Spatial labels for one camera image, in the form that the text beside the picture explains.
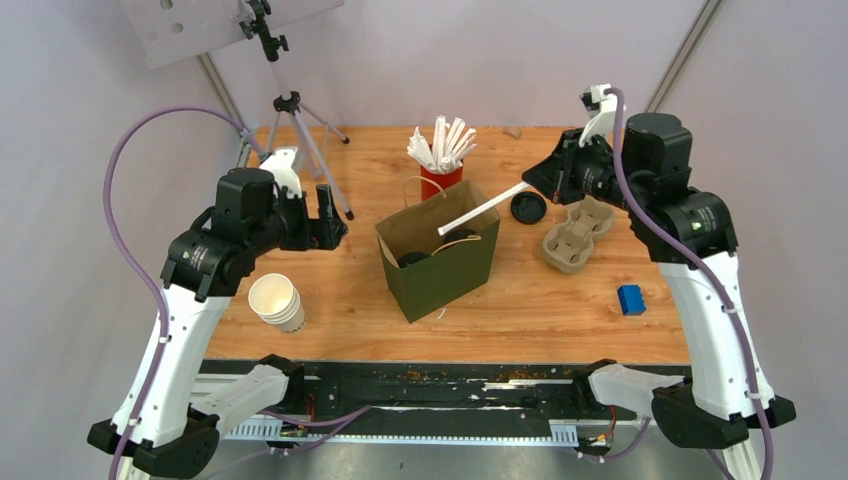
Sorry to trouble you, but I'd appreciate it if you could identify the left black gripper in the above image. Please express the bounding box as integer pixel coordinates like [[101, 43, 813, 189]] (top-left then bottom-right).
[[248, 183, 349, 257]]

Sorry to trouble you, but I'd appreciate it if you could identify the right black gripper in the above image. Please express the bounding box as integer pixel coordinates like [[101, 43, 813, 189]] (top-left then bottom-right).
[[522, 126, 647, 212]]

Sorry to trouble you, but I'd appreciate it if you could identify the single white straw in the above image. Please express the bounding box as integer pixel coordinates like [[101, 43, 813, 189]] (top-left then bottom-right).
[[437, 181, 531, 236]]

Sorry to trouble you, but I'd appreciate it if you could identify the black coffee cup lid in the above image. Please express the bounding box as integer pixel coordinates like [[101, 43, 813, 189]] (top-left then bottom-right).
[[397, 251, 431, 268]]

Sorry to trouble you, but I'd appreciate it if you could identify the stack of white cups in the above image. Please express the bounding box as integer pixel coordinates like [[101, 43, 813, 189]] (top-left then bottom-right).
[[248, 273, 306, 334]]

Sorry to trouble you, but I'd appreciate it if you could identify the green paper bag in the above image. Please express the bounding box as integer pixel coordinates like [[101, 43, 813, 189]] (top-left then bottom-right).
[[375, 180, 500, 323]]

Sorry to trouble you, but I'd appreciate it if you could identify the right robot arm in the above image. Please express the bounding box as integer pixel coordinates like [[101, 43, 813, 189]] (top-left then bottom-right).
[[522, 113, 797, 450]]

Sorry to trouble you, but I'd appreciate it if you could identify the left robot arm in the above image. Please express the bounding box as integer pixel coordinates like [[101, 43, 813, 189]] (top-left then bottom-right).
[[87, 168, 348, 479]]

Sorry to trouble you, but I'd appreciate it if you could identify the white wrapped straws bundle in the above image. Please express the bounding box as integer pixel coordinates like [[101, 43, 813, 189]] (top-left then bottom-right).
[[406, 115, 477, 175]]

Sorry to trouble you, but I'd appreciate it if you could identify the red straw holder cup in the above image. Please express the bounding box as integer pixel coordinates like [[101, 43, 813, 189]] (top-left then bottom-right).
[[420, 166, 464, 201]]

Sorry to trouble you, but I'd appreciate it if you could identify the blue toy brick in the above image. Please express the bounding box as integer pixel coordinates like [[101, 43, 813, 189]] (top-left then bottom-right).
[[617, 284, 647, 316]]

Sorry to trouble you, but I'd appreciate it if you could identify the white perforated board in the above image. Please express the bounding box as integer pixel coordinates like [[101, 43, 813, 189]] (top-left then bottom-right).
[[117, 0, 346, 72]]

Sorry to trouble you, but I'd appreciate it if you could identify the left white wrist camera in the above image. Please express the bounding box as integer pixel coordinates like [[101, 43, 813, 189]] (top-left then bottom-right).
[[259, 146, 303, 199]]

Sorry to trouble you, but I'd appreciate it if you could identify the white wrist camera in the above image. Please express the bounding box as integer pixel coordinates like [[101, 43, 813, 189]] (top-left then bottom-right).
[[578, 84, 618, 147], [259, 146, 303, 199]]

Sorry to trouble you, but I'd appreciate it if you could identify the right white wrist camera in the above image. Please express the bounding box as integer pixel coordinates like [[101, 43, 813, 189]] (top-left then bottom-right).
[[578, 84, 618, 147]]

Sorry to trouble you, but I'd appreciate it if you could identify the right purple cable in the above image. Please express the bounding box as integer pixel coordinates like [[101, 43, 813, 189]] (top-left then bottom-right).
[[576, 87, 775, 480]]

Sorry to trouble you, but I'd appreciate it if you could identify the silver camera tripod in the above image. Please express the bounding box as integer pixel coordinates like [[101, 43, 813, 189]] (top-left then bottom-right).
[[239, 0, 355, 220]]

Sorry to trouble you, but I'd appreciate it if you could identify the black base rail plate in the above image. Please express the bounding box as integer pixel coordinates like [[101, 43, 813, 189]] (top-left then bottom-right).
[[264, 360, 707, 440]]

